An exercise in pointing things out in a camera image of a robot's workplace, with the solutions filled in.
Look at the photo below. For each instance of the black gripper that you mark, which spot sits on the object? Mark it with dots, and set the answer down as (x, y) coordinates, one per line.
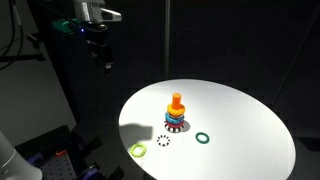
(99, 43)

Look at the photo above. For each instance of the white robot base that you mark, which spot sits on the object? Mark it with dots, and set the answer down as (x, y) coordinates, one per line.
(16, 163)

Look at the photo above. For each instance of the grey vertical pole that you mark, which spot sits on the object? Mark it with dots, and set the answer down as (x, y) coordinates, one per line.
(167, 40)

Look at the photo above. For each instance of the orange stacking peg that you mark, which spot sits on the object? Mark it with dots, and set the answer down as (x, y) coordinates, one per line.
(176, 99)

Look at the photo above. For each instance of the small orange tag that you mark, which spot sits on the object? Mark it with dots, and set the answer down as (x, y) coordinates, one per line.
(61, 153)

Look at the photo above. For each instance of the perforated metal board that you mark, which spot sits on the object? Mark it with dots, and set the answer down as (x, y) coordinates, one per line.
(58, 168)

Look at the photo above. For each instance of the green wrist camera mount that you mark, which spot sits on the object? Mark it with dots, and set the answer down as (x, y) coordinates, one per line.
(65, 25)

